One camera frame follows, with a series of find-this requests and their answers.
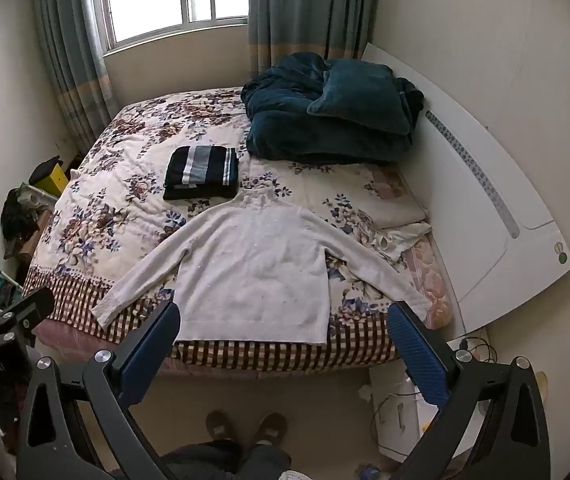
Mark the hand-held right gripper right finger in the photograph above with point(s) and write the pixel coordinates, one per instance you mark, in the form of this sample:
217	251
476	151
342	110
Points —
417	355

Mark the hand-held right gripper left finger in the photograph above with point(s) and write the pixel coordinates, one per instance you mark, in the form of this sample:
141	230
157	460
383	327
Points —
149	347

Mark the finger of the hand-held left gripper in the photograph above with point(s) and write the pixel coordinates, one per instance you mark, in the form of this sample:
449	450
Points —
20	312

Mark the white knit sweater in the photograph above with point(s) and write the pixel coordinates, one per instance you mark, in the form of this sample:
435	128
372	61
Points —
255	270

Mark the white bedside cabinet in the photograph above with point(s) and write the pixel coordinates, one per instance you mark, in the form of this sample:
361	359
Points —
400	420

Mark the pink floral bed sheet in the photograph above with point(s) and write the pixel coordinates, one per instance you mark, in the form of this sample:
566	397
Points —
432	285

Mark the black bag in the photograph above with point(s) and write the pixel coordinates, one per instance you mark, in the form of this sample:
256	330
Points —
17	220

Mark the person's left shoe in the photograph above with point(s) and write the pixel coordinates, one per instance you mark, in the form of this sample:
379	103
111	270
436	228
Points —
220	426

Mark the person's shoe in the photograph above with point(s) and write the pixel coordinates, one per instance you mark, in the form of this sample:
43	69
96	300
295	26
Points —
220	426
271	427

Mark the cream crumpled cloth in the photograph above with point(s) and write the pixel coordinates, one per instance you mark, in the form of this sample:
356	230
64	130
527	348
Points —
405	237

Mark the person's legs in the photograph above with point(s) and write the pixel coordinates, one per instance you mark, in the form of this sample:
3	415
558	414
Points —
225	460

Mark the yellow box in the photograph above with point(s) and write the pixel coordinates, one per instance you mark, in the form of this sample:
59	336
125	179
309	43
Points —
52	180

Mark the person's right shoe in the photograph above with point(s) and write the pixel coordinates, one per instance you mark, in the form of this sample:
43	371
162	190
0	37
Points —
271	427

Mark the floral checked bed blanket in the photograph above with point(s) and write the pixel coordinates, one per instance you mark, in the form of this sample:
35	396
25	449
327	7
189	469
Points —
115	200

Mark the floral cased pillow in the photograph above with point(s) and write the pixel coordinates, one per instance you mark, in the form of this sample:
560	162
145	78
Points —
375	200

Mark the white headboard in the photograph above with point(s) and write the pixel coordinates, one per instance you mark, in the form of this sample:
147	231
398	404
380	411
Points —
465	185

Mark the folded dark striped garment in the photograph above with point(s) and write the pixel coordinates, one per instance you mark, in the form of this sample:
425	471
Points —
200	170

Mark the grey-blue curtain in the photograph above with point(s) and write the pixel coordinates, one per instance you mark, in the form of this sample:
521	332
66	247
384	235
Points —
310	5
72	60

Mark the dark teal plush blanket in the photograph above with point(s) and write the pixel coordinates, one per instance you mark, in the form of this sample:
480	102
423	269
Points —
285	130

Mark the dark teal pillow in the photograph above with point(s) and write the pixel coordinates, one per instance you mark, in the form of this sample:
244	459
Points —
360	95

